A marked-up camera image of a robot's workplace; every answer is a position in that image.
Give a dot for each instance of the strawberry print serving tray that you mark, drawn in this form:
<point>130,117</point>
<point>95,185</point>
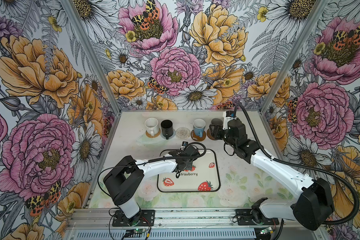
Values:
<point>203,177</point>

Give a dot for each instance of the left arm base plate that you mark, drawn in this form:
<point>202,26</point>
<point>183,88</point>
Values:
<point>145,218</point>

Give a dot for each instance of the aluminium front rail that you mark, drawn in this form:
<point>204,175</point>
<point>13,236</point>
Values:
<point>165,218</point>

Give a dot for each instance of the scratched dark wooden round coaster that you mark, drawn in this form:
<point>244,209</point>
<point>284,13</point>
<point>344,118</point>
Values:
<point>197,138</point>

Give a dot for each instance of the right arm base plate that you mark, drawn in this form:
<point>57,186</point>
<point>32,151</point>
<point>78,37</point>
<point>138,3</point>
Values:
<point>251,217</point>

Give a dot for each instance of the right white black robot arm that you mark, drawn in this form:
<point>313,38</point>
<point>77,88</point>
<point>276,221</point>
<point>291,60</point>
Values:
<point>313,203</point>

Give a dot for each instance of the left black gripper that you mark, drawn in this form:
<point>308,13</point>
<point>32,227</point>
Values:
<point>189,166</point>

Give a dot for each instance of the black mug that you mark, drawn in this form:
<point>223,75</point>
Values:
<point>167,124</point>

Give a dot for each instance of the plain wooden round coaster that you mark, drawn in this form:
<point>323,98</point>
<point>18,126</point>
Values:
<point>209,135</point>

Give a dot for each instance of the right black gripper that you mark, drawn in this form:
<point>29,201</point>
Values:
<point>216,131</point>

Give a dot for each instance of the multicolour woven round coaster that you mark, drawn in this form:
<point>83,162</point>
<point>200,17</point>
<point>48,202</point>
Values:
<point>183,133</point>

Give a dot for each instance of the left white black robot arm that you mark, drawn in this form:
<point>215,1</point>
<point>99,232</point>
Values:
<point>123,180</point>

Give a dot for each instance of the grey mug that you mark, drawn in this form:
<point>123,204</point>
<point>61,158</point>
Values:
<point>216,123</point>

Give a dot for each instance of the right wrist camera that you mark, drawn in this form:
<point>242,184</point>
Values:
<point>228,116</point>

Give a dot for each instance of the blue handled white mug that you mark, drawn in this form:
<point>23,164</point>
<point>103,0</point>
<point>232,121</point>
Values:
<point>199,127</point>

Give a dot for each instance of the grey woven round coaster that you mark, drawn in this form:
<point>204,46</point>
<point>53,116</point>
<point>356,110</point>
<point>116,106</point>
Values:
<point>167,134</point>

